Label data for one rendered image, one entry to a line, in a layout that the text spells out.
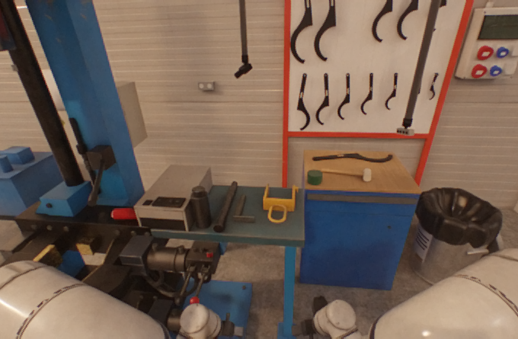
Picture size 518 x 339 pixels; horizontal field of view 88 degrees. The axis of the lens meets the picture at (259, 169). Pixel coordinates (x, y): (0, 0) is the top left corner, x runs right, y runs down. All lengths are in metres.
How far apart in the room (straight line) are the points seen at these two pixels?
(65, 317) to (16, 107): 3.90
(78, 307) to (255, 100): 2.55
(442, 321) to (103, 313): 0.44
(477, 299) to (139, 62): 3.04
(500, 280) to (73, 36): 1.47
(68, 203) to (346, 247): 1.75
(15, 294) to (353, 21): 2.64
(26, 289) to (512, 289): 0.66
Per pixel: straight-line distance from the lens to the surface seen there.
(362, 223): 2.02
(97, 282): 1.34
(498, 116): 3.42
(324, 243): 2.11
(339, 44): 2.71
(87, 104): 1.49
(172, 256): 1.31
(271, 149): 2.99
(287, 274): 1.66
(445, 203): 2.67
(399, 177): 2.06
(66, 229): 1.64
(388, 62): 2.82
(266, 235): 1.24
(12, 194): 3.79
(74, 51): 1.44
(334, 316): 0.98
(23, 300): 0.51
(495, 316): 0.47
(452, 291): 0.47
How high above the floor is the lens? 1.90
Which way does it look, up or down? 29 degrees down
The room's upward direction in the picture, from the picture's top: 2 degrees counter-clockwise
